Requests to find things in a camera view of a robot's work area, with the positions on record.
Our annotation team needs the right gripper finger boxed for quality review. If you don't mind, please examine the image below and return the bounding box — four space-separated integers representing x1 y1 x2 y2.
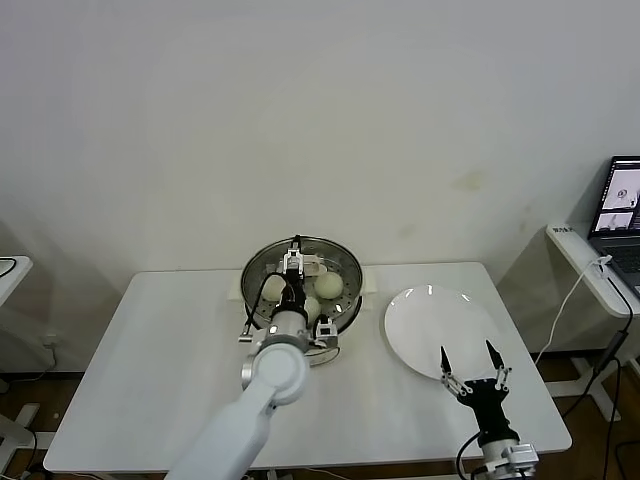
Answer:
438 345 472 400
484 339 515 393

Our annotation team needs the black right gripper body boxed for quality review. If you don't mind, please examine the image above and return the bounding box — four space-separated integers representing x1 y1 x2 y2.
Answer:
460 378 517 442

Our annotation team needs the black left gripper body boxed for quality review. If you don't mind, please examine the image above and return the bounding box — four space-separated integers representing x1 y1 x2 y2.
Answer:
278 272 308 314

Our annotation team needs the stainless steel steamer basket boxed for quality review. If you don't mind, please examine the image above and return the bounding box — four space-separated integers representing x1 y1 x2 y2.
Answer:
239 235 363 335

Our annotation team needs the white round plate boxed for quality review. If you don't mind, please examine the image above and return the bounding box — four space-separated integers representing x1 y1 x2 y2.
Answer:
383 283 500 382

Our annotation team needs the cream electric cooking pot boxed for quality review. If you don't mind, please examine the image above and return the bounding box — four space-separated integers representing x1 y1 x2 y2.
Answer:
227 268 379 369

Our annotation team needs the white side table with laptop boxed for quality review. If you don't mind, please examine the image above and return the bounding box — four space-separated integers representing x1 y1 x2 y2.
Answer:
542 219 640 422

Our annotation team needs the black laptop computer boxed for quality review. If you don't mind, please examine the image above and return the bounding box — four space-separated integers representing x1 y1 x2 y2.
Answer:
585 155 640 297

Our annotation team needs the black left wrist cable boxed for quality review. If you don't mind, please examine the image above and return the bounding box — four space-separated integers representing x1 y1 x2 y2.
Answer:
237 272 287 344

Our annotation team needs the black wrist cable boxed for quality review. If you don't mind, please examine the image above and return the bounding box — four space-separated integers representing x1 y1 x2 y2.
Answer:
237 272 287 344
454 430 487 480

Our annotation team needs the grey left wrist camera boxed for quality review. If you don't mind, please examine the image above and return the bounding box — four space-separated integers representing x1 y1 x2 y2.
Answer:
313 315 336 347

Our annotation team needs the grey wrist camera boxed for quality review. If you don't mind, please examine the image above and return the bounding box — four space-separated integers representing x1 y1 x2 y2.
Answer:
313 315 336 347
501 442 541 472

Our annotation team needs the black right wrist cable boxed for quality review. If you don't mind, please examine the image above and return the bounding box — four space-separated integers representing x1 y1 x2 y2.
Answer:
454 430 487 480

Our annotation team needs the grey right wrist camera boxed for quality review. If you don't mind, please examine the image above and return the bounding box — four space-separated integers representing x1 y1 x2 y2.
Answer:
501 442 541 472

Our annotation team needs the black power cable with adapter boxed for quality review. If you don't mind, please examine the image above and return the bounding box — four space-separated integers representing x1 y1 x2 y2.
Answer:
557 264 634 420

